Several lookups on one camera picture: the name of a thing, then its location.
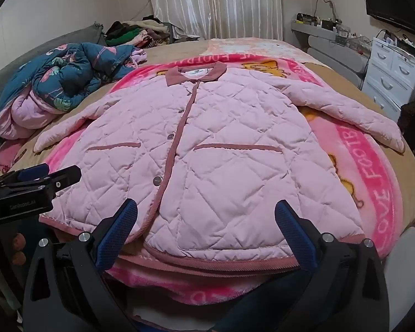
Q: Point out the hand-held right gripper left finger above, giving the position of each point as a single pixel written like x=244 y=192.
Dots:
x=119 y=230

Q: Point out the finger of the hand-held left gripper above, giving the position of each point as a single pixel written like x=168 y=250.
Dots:
x=64 y=177
x=33 y=172

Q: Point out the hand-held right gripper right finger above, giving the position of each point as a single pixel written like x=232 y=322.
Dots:
x=294 y=230

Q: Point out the pink quilted jacket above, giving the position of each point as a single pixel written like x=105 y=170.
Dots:
x=228 y=152

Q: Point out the pile of clothes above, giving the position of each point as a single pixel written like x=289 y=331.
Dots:
x=138 y=33

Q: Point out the dark clothes heap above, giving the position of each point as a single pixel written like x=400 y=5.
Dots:
x=409 y=114

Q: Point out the person's left hand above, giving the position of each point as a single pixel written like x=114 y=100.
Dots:
x=19 y=245

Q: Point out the pink printed blanket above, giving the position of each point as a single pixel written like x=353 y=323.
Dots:
x=363 y=166

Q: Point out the blue floral comforter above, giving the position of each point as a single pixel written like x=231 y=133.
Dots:
x=65 y=72

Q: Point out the grey headboard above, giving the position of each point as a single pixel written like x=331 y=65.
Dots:
x=31 y=52

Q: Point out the tan bed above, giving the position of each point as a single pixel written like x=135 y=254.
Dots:
x=345 y=83

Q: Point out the white drawer cabinet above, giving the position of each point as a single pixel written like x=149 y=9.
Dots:
x=389 y=72

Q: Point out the pale floral blanket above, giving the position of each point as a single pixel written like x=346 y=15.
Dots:
x=256 y=46

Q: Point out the white curtain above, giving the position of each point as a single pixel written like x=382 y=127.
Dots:
x=214 y=3

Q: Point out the grey wall shelf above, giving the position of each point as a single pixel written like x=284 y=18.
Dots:
x=328 y=39

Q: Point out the black wall television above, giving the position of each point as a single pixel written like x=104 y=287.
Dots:
x=390 y=3

